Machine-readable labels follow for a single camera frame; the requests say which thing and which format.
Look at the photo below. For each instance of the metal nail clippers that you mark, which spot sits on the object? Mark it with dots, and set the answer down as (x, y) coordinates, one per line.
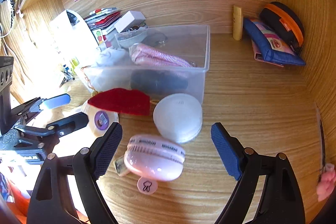
(68, 76)

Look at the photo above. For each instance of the white drawstring cloth bag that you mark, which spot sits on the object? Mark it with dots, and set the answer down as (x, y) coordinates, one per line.
(109, 70)

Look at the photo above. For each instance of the dark green pouch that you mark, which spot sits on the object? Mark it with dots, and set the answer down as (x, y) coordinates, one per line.
(157, 82)

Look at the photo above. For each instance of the pink macaron shaped case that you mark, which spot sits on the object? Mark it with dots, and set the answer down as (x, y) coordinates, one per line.
(153, 159)

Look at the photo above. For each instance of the red velvet pouch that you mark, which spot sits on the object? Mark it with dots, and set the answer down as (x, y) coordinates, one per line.
(133, 102)

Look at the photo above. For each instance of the stack of books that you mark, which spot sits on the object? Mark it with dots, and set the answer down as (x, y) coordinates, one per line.
(101, 22)

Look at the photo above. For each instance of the white round case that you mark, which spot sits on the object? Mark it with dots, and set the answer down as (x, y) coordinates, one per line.
(178, 117)

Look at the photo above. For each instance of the pink plush keychain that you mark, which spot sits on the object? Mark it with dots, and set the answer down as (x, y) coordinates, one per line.
(326, 183)

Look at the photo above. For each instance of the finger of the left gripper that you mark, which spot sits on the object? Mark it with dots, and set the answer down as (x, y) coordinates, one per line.
(68, 124)
(55, 102)

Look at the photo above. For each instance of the black orange zip case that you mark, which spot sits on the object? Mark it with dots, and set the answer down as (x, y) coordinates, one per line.
(285, 23)

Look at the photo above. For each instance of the pink notebook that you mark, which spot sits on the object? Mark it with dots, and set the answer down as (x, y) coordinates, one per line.
(258, 56)

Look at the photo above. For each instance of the bowl of trinkets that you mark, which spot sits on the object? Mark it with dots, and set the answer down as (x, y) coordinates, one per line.
(137, 27)

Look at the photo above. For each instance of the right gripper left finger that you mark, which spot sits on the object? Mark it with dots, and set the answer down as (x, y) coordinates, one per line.
(51, 200)

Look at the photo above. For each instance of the cream yellow lotion bottle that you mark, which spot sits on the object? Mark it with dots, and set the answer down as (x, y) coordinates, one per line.
(237, 32)

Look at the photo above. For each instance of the clear plastic storage bin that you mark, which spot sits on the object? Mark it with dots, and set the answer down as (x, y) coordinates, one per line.
(183, 50)

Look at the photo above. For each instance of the clear glass bowl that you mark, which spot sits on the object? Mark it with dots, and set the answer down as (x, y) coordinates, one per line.
(127, 39)

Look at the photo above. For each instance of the small white box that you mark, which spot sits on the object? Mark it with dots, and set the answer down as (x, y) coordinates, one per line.
(128, 20)

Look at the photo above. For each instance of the blue patchwork pencil pouch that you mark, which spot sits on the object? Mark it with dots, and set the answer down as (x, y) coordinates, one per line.
(271, 46)

